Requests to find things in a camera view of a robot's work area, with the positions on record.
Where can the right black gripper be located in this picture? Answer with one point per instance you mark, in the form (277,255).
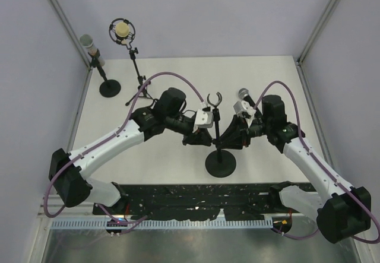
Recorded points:
(238,134)

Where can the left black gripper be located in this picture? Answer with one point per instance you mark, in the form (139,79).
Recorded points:
(203,138)

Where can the black round-base mic stand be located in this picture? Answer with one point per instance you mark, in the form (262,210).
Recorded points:
(220,163)

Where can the black silver handheld microphone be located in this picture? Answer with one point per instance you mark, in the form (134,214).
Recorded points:
(243,94)

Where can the cream condenser microphone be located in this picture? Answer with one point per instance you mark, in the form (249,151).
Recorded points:
(122,31)

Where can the black tripod stand with shockmount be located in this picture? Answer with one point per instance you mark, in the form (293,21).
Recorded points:
(133,51)

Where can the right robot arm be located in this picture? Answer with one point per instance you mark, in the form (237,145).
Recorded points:
(338,208)

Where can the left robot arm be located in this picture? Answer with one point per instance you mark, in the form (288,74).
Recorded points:
(71,172)

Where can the rear black round-base stand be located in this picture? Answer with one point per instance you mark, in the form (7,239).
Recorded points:
(108,88)

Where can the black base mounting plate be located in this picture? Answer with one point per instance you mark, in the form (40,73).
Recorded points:
(244,201)

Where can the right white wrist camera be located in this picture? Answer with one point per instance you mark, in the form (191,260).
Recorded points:
(245,111)

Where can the white slotted cable duct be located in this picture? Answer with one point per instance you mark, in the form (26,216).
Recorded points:
(103,223)

